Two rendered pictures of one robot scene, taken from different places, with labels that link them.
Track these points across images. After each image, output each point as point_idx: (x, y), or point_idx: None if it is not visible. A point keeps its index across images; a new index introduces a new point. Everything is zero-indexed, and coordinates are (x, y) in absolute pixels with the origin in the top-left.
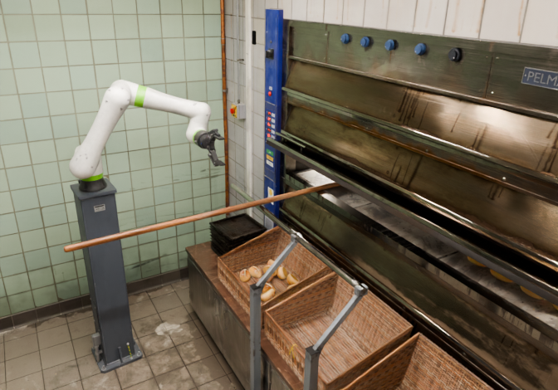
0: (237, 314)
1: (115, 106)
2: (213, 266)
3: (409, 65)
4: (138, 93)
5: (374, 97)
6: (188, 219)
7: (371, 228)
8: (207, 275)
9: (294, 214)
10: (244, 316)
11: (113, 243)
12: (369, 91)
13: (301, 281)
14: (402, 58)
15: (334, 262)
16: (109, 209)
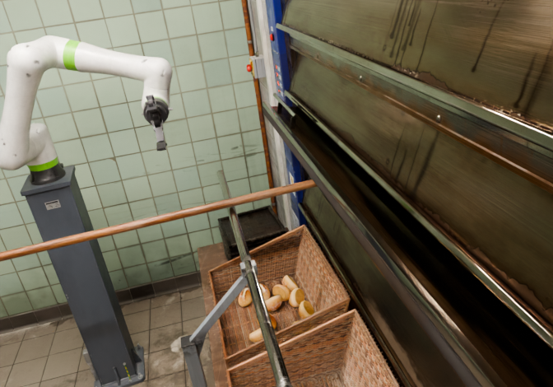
0: (212, 358)
1: (17, 72)
2: (217, 278)
3: None
4: (65, 51)
5: (363, 16)
6: (110, 230)
7: None
8: (203, 291)
9: (312, 214)
10: (220, 364)
11: (81, 247)
12: (357, 6)
13: (292, 325)
14: None
15: (350, 298)
16: (66, 206)
